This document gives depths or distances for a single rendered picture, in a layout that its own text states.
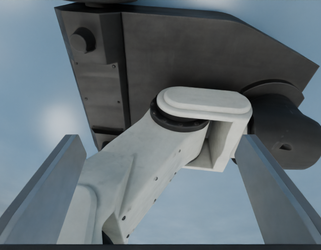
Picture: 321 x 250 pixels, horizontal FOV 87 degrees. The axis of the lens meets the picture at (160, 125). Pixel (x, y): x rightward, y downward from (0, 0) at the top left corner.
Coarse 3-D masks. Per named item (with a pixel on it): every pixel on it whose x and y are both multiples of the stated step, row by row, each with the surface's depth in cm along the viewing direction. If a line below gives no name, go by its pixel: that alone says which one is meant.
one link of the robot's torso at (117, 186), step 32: (128, 128) 35; (160, 128) 35; (192, 128) 34; (96, 160) 27; (128, 160) 28; (160, 160) 29; (192, 160) 43; (96, 192) 20; (128, 192) 25; (160, 192) 34; (64, 224) 17; (96, 224) 18; (128, 224) 26
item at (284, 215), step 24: (240, 144) 11; (240, 168) 11; (264, 168) 8; (264, 192) 8; (288, 192) 7; (264, 216) 8; (288, 216) 7; (312, 216) 6; (264, 240) 8; (288, 240) 7; (312, 240) 6
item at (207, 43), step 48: (96, 48) 39; (144, 48) 42; (192, 48) 41; (240, 48) 40; (288, 48) 39; (96, 96) 50; (144, 96) 51; (288, 96) 45; (96, 144) 64; (288, 144) 35
